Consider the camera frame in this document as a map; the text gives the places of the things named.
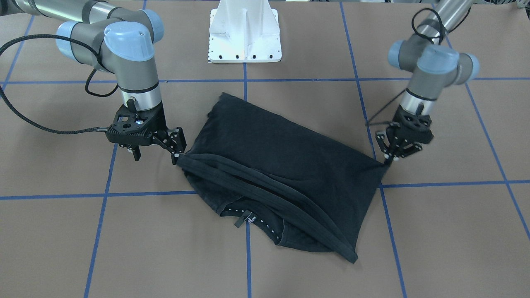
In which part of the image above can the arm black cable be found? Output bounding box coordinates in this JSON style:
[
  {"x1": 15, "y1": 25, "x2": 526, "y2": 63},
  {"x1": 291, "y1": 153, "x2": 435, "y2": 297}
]
[
  {"x1": 0, "y1": 34, "x2": 120, "y2": 135},
  {"x1": 365, "y1": 7, "x2": 448, "y2": 127}
]

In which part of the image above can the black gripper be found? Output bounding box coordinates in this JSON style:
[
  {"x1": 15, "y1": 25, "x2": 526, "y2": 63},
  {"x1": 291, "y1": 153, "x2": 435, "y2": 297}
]
[
  {"x1": 105, "y1": 104, "x2": 187, "y2": 165},
  {"x1": 375, "y1": 106, "x2": 434, "y2": 166}
]

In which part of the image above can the black printed t-shirt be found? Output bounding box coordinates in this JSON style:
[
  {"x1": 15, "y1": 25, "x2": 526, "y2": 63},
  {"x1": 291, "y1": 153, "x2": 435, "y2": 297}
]
[{"x1": 177, "y1": 93, "x2": 388, "y2": 263}]

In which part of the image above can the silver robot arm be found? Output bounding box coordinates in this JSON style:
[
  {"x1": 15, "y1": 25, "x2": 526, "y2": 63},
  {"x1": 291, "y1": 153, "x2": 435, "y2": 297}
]
[
  {"x1": 1, "y1": 0, "x2": 187, "y2": 164},
  {"x1": 376, "y1": 0, "x2": 479, "y2": 165}
]

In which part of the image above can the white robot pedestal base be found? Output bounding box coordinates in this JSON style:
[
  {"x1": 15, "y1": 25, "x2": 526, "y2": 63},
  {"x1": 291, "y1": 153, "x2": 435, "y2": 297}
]
[{"x1": 208, "y1": 0, "x2": 282, "y2": 63}]

